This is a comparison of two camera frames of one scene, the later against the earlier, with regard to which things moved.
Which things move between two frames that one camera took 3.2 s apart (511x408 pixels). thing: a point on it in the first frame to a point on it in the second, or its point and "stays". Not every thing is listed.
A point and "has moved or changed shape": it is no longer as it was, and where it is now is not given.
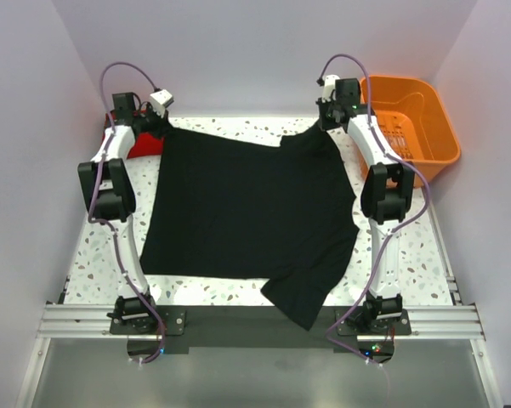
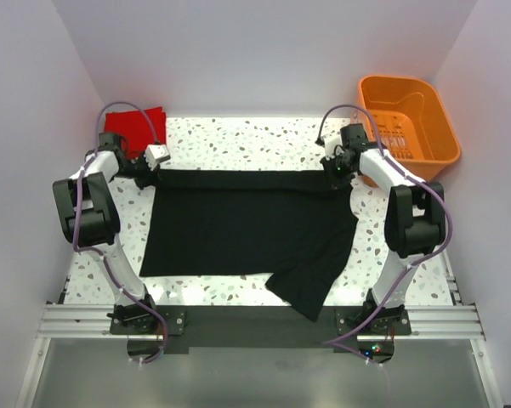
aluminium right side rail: x=445 y=260 stays
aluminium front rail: x=427 y=321 stays
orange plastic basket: x=411 y=122 stays
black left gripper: x=157 y=125 to x=143 y=177
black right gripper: x=326 y=116 to x=339 y=177
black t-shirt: x=281 y=214 has moved or changed shape
